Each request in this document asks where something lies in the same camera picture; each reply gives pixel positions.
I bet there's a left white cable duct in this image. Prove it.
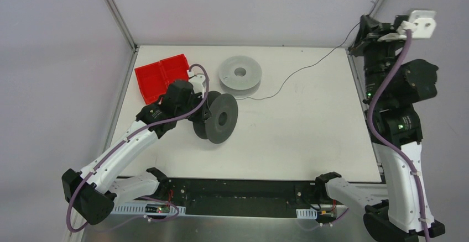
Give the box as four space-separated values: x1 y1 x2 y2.
111 203 186 216

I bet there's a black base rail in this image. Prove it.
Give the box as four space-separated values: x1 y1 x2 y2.
155 178 332 218

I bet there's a white perforated spool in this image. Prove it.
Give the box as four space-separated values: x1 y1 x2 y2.
217 55 262 97

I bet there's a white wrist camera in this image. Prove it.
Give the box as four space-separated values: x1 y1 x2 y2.
187 70 206 98
378 9 436 42

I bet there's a thin black wire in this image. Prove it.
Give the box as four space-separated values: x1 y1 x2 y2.
236 0 376 101

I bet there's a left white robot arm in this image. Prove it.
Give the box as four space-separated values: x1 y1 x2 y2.
61 77 221 232

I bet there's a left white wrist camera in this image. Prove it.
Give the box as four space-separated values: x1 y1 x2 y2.
187 70 206 98

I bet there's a white cable duct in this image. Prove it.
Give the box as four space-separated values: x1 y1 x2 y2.
111 203 186 216
296 208 317 220

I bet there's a red plastic bin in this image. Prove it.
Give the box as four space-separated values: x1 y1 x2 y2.
134 54 189 104

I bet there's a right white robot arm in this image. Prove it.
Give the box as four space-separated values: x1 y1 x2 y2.
314 9 445 241

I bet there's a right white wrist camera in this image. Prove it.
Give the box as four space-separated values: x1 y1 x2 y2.
378 9 436 42

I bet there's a dark grey spool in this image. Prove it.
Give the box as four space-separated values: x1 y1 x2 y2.
192 91 238 144

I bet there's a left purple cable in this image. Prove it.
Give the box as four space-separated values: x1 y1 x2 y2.
66 64 210 233

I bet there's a right white cable duct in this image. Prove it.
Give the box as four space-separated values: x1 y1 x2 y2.
296 208 317 220

